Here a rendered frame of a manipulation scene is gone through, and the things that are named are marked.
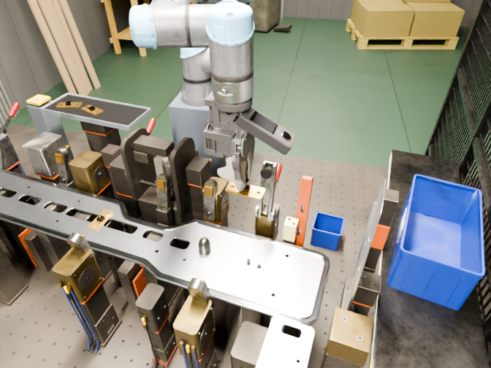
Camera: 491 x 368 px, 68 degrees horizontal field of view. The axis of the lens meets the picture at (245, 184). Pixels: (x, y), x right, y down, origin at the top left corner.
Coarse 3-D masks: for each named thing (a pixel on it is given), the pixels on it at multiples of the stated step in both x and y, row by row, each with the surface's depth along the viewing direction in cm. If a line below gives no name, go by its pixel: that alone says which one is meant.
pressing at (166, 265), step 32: (32, 192) 118; (64, 192) 118; (32, 224) 107; (64, 224) 107; (128, 224) 107; (192, 224) 107; (128, 256) 98; (160, 256) 97; (192, 256) 97; (224, 256) 97; (256, 256) 97; (320, 256) 97; (224, 288) 90; (256, 288) 90; (288, 288) 90; (320, 288) 90
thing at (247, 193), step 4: (232, 184) 81; (228, 188) 80; (232, 188) 80; (236, 188) 80; (244, 188) 79; (248, 188) 79; (252, 188) 80; (256, 188) 80; (260, 188) 80; (264, 188) 80; (232, 192) 79; (236, 192) 79; (240, 192) 79; (244, 192) 79; (248, 192) 79; (252, 192) 79; (260, 192) 79; (248, 196) 78; (252, 196) 78; (256, 196) 78; (260, 196) 78
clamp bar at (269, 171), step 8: (264, 168) 92; (272, 168) 94; (264, 176) 92; (272, 176) 94; (264, 184) 98; (272, 184) 96; (264, 192) 99; (272, 192) 97; (264, 200) 100; (272, 200) 98; (272, 208) 101
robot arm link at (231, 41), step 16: (208, 16) 57; (224, 16) 55; (240, 16) 55; (208, 32) 58; (224, 32) 56; (240, 32) 57; (224, 48) 58; (240, 48) 58; (224, 64) 59; (240, 64) 60; (224, 80) 61; (240, 80) 61
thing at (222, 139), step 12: (216, 108) 66; (228, 108) 64; (240, 108) 65; (216, 120) 69; (228, 120) 69; (204, 132) 70; (216, 132) 69; (228, 132) 69; (240, 132) 69; (216, 144) 71; (228, 144) 70; (240, 144) 68; (252, 144) 74; (216, 156) 72
